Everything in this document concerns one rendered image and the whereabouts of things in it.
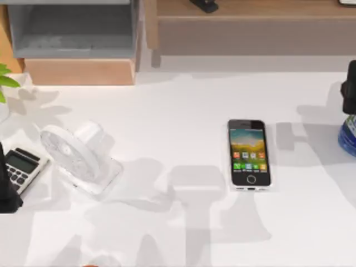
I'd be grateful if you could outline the green plant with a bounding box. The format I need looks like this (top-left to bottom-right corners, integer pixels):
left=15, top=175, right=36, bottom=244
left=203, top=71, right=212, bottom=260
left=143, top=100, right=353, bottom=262
left=0, top=63, right=22, bottom=104

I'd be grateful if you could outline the pale wooden drawer front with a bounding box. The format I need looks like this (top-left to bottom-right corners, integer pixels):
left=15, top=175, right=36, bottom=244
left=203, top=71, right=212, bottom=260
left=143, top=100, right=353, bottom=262
left=24, top=57, right=137, bottom=86

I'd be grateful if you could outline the black and white smartphone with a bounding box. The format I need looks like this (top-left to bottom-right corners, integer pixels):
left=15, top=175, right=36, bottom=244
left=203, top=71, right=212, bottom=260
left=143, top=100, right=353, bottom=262
left=227, top=119, right=272, bottom=193

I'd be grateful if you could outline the grey pierced drawer inside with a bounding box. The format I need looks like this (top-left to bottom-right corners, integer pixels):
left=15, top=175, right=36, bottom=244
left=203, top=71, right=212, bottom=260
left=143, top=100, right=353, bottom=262
left=7, top=0, right=139, bottom=60

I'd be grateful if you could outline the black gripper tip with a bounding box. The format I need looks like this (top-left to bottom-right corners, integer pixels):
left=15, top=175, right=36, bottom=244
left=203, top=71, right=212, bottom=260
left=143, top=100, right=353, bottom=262
left=0, top=141, right=24, bottom=214

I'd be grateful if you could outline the blue bottle with black top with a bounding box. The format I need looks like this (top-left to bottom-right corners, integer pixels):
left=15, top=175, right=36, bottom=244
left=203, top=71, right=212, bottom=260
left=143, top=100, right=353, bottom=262
left=337, top=59, right=356, bottom=158

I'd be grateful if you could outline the white desk fan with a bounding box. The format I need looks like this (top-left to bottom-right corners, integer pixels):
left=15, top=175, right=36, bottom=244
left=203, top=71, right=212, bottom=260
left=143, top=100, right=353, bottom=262
left=39, top=120, right=123, bottom=195

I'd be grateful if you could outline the white calculator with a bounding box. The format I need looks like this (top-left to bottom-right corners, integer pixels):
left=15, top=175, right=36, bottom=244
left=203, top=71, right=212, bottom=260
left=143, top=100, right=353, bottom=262
left=4, top=147, right=50, bottom=195

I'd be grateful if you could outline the wooden cupboard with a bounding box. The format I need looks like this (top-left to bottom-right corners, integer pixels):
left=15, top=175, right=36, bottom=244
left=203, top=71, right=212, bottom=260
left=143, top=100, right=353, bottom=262
left=0, top=4, right=16, bottom=75

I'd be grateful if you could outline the wooden open shelf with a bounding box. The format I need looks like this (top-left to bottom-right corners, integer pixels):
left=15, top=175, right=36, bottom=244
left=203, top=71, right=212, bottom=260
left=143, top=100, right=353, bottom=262
left=144, top=0, right=356, bottom=68

